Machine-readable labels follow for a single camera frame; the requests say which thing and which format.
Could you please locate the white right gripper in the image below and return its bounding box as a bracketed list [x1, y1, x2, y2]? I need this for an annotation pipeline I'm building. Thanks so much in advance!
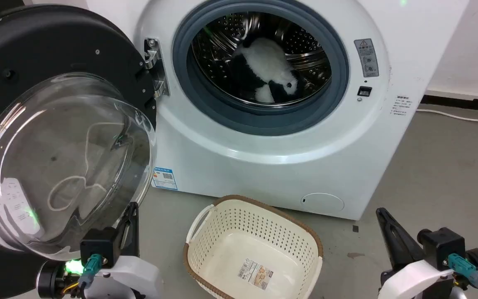
[376, 207, 457, 299]

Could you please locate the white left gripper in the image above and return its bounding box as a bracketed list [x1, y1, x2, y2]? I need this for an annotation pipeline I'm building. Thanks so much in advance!
[85, 202, 164, 299]

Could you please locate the black washer door with glass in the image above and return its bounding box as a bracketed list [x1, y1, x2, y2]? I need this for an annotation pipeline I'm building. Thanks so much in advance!
[0, 4, 159, 299]

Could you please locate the white front-load washing machine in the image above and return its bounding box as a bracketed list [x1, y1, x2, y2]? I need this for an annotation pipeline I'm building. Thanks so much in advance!
[85, 0, 470, 221]

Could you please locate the chrome door hinge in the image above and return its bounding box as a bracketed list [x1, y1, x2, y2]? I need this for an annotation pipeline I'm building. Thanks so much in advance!
[143, 38, 171, 98]

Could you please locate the blue QR code sticker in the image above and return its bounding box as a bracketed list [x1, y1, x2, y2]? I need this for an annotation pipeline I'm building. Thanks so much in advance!
[152, 167, 178, 191]

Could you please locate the cream plastic laundry basket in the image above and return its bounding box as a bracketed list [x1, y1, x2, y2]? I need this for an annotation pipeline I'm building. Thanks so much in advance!
[183, 194, 324, 299]

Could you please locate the round white filter cover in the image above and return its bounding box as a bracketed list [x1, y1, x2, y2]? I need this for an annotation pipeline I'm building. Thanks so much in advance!
[300, 192, 345, 215]

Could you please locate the product label sticker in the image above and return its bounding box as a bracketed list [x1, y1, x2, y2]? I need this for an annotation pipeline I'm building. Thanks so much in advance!
[237, 258, 274, 291]

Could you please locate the white text sticker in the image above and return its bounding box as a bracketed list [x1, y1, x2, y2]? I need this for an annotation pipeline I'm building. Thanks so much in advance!
[390, 95, 415, 117]

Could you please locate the black baseboard strip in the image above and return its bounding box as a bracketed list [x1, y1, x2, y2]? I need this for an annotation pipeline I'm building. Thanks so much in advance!
[420, 94, 478, 114]

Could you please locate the grey warning label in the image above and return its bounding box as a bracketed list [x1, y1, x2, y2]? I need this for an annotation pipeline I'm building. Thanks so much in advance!
[354, 38, 380, 78]

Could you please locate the black white panda plush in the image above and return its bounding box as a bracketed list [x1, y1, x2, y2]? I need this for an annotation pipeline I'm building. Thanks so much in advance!
[228, 37, 306, 104]

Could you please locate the stainless steel drum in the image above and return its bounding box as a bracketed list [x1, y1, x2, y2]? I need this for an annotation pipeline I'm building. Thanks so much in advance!
[191, 12, 332, 108]

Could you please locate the teal left cable connector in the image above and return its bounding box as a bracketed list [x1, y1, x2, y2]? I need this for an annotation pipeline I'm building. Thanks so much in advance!
[78, 253, 103, 289]

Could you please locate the teal cable connector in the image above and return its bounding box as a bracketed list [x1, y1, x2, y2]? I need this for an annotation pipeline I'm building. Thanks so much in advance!
[447, 252, 478, 289]
[78, 253, 103, 289]

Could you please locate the teal right cable connector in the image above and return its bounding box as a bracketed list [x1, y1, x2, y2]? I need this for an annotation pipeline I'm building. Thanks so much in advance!
[447, 252, 478, 289]

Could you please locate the white floor cable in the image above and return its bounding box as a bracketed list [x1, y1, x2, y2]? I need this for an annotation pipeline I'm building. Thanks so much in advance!
[415, 108, 478, 127]

